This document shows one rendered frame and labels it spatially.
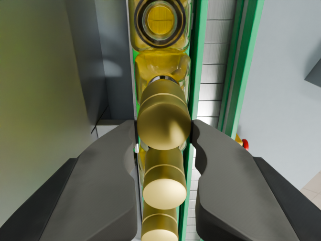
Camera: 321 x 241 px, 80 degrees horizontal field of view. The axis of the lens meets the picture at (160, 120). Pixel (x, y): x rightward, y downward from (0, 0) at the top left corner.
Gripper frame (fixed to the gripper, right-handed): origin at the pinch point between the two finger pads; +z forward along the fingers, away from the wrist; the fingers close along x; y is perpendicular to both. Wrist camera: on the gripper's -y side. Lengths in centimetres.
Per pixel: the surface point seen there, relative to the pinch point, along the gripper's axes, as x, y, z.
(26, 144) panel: -12.2, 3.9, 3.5
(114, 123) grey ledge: -10.8, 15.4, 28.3
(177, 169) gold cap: 1.1, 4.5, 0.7
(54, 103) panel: -12.2, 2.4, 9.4
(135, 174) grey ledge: -6.9, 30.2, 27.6
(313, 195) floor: 141, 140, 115
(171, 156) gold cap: 0.7, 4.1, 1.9
